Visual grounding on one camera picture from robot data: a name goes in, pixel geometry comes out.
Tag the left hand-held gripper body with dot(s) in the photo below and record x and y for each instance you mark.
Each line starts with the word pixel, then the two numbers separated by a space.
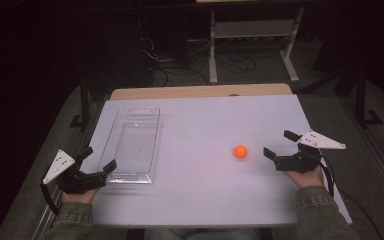
pixel 80 181

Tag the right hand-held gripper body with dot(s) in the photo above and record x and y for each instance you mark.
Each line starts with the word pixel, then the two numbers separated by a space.
pixel 300 161

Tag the orange ball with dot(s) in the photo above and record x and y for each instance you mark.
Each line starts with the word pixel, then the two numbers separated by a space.
pixel 240 151

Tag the clear plastic tray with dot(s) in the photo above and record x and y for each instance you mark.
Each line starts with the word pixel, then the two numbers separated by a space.
pixel 133 146

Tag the person's left hand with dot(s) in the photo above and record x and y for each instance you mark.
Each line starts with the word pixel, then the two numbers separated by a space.
pixel 80 197

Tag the person's right hand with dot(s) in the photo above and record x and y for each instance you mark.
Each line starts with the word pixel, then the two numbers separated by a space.
pixel 308 178

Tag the black metal stand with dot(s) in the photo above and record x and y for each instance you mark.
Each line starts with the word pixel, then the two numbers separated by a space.
pixel 360 100
pixel 84 100

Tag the wooden table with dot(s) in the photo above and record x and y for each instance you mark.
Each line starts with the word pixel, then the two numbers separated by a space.
pixel 200 91

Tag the white metal stand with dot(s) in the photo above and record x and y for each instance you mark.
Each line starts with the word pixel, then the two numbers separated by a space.
pixel 253 29

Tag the metal frame rail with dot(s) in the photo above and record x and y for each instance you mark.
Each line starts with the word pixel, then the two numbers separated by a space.
pixel 376 150

